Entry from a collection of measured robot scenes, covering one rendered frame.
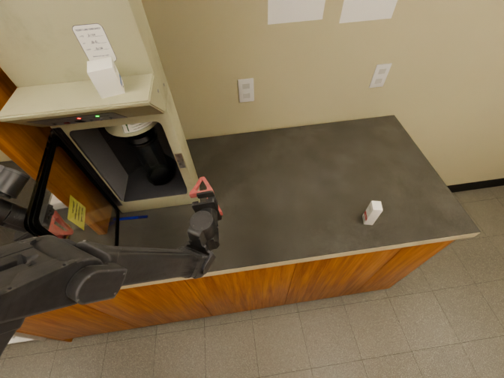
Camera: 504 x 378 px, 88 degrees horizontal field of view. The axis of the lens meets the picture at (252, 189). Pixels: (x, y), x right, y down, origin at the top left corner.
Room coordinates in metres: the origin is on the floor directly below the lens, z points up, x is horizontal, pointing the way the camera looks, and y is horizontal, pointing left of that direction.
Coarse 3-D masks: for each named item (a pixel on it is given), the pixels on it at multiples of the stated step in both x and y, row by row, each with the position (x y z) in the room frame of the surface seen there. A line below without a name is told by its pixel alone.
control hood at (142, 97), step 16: (128, 80) 0.58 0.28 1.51; (144, 80) 0.58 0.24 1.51; (16, 96) 0.54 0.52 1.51; (32, 96) 0.54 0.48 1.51; (48, 96) 0.53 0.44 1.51; (64, 96) 0.53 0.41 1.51; (80, 96) 0.53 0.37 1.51; (96, 96) 0.52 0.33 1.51; (112, 96) 0.52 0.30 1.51; (128, 96) 0.52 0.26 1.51; (144, 96) 0.51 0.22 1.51; (160, 96) 0.59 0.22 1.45; (0, 112) 0.48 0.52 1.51; (16, 112) 0.48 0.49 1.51; (32, 112) 0.47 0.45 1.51; (48, 112) 0.48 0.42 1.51; (64, 112) 0.48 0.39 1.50; (80, 112) 0.48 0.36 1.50; (96, 112) 0.50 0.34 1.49; (128, 112) 0.53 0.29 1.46; (144, 112) 0.55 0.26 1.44; (160, 112) 0.57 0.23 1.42
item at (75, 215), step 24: (48, 144) 0.51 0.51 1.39; (72, 168) 0.52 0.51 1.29; (48, 192) 0.38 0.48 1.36; (72, 192) 0.44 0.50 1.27; (96, 192) 0.53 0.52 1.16; (48, 216) 0.32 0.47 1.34; (72, 216) 0.37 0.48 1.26; (96, 216) 0.44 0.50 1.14; (72, 240) 0.31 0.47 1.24; (96, 240) 0.36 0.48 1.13
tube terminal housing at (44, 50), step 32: (0, 0) 0.59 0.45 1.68; (32, 0) 0.59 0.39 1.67; (64, 0) 0.60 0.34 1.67; (96, 0) 0.60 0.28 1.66; (128, 0) 0.61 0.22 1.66; (0, 32) 0.58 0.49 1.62; (32, 32) 0.59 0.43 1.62; (64, 32) 0.60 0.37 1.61; (128, 32) 0.61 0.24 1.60; (0, 64) 0.58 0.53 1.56; (32, 64) 0.59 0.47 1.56; (64, 64) 0.59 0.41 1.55; (128, 64) 0.60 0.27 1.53; (160, 64) 0.70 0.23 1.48; (64, 128) 0.58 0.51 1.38; (192, 160) 0.71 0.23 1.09
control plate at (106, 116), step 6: (96, 114) 0.51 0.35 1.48; (102, 114) 0.51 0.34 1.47; (108, 114) 0.52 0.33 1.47; (114, 114) 0.52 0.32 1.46; (42, 120) 0.49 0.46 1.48; (48, 120) 0.50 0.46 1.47; (54, 120) 0.50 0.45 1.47; (60, 120) 0.51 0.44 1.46; (66, 120) 0.52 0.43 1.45; (72, 120) 0.52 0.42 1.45; (78, 120) 0.53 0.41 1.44; (84, 120) 0.54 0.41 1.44; (90, 120) 0.55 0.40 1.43; (96, 120) 0.55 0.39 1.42
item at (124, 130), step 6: (114, 126) 0.62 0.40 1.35; (120, 126) 0.62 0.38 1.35; (126, 126) 0.62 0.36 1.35; (132, 126) 0.62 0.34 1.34; (138, 126) 0.63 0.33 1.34; (144, 126) 0.63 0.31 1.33; (150, 126) 0.64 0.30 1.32; (108, 132) 0.63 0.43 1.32; (114, 132) 0.62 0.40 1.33; (120, 132) 0.61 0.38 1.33; (126, 132) 0.61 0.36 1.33; (132, 132) 0.61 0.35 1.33; (138, 132) 0.62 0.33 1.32; (144, 132) 0.62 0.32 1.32
